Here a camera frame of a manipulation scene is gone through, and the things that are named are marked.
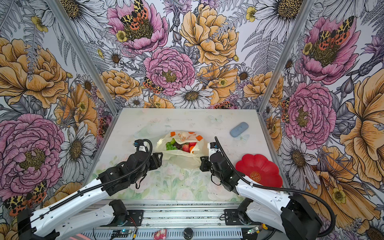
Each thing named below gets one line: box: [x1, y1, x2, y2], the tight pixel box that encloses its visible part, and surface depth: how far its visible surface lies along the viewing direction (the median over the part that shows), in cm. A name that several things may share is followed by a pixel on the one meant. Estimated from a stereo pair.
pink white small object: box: [153, 228, 167, 240], surface depth 69 cm
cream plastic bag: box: [156, 130, 208, 169], surface depth 89 cm
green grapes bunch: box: [165, 138, 178, 151], surface depth 95 cm
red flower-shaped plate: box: [235, 154, 283, 187], surface depth 92 cm
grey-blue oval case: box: [230, 122, 249, 138], surface depth 111 cm
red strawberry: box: [182, 143, 191, 153], surface depth 98 cm
